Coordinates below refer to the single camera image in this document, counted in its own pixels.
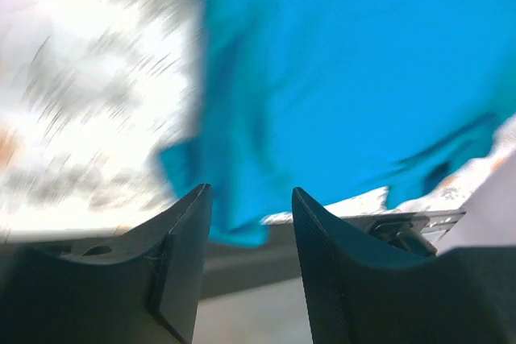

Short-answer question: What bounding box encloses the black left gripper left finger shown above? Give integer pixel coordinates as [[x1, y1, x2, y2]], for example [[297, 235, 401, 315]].
[[1, 184, 212, 343]]

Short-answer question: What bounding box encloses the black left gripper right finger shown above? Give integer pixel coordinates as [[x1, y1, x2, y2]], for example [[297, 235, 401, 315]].
[[292, 188, 515, 343]]

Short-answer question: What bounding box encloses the blue t shirt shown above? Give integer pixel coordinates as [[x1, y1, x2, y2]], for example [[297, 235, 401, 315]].
[[160, 0, 515, 247]]

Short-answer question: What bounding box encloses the aluminium frame rail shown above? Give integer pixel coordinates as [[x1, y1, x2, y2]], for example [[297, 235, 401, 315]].
[[368, 209, 466, 238]]

